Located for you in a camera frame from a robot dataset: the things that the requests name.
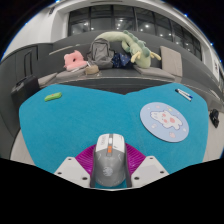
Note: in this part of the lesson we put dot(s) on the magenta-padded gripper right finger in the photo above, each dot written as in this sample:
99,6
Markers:
150,170

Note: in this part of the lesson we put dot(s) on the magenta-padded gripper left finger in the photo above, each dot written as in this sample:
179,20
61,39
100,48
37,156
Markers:
71,170

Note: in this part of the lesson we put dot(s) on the grey computer mouse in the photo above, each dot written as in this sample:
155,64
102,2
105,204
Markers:
110,163

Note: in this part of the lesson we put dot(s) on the round light blue mouse pad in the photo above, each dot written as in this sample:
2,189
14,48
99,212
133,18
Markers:
164,121

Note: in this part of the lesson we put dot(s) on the small green eraser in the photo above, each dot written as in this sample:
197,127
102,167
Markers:
53,96

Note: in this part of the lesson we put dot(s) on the small black bag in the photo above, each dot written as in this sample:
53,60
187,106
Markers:
214,117

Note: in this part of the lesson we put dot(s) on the white marker with blue cap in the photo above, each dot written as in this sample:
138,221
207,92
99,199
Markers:
186,94

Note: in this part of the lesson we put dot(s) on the grey flat seat cushion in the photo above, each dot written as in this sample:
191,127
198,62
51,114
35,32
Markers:
153,72
68,74
47,79

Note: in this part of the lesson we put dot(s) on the small beige pouch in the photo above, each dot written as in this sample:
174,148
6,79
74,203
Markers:
92,70

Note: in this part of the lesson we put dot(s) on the pink plush cushion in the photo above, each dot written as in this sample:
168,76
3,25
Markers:
74,61

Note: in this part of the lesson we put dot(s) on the grey upright back cushion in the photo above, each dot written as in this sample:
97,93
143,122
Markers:
171,61

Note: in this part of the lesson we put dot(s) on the dark blue patterned bag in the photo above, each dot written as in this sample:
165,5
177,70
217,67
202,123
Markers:
121,60

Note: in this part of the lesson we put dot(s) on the grey backpack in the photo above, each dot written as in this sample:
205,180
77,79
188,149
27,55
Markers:
100,53

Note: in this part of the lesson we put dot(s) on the green dragon plush toy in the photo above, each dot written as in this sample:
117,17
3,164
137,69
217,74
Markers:
136,48

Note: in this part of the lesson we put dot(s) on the dark glass window wall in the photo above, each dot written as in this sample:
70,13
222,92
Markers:
100,23

